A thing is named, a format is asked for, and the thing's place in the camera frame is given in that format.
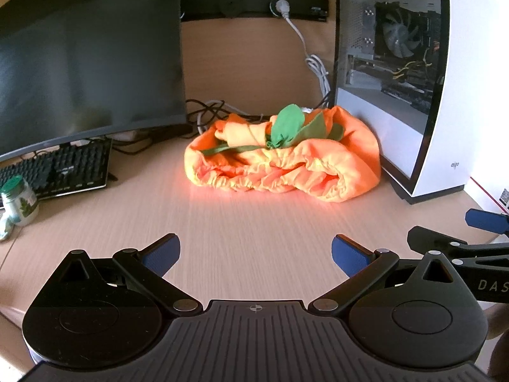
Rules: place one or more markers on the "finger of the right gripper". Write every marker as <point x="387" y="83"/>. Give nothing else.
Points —
<point x="489" y="221"/>
<point x="422" y="240"/>

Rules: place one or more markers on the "black wall power strip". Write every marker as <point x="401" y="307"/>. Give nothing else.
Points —
<point x="197" y="10"/>

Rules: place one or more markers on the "black curved monitor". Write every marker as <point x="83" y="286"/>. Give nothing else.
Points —
<point x="72" y="69"/>

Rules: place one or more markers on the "white computer tower case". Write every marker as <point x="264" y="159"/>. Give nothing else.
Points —
<point x="430" y="79"/>

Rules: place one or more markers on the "black mechanical keyboard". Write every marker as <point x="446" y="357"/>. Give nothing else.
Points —
<point x="64" y="171"/>

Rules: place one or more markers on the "orange pumpkin costume garment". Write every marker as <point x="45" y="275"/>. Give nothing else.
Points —
<point x="327" y="154"/>

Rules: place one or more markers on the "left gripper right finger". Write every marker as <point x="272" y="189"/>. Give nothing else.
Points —
<point x="365" y="269"/>

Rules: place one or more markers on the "green lid glass jar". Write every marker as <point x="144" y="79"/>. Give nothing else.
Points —
<point x="19" y="201"/>

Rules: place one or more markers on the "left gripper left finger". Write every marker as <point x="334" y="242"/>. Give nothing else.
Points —
<point x="145" y="270"/>

